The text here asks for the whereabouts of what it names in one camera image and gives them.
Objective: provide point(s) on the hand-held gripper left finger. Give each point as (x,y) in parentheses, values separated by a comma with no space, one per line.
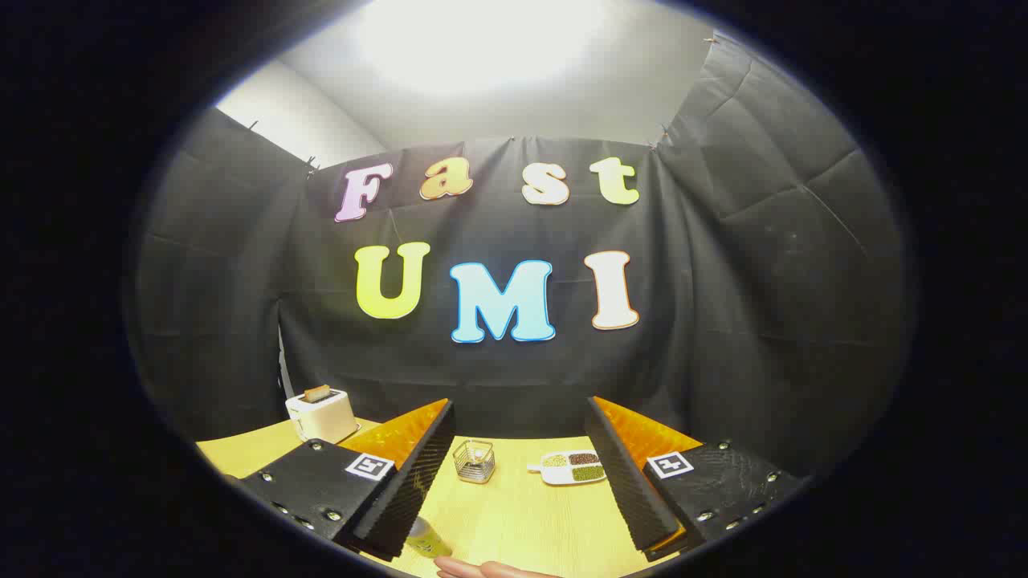
(409,482)

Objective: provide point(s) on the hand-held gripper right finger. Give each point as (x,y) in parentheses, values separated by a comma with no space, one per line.
(630,482)

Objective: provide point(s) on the silver juice bottle green label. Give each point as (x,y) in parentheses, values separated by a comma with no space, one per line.
(426,539)

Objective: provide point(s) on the white divided dish with beans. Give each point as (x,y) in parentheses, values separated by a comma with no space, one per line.
(566,475)

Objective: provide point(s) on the white toaster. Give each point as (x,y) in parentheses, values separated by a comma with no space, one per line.
(321,419)

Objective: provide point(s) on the wooden table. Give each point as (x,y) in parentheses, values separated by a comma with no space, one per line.
(522,522)

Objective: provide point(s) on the toast slice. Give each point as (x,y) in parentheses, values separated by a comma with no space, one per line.
(316,393)

